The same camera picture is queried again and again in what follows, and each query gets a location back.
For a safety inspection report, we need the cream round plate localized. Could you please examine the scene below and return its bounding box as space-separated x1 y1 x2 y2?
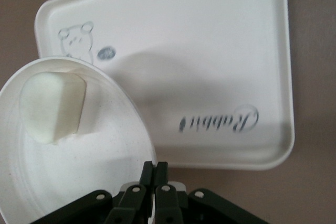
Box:
0 56 158 224

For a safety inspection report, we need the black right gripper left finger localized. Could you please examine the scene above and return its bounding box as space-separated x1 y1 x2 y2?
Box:
30 161 156 224

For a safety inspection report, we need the cream rectangular rabbit tray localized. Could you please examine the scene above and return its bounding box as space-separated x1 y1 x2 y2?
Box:
35 0 296 170

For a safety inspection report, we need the brown table cover mat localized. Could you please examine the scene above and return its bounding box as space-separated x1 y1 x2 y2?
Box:
0 0 336 224

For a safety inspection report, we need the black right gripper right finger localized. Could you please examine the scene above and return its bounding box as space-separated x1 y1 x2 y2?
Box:
153 161 271 224

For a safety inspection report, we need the small white steamed bun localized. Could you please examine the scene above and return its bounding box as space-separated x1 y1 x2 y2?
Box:
19 71 88 146

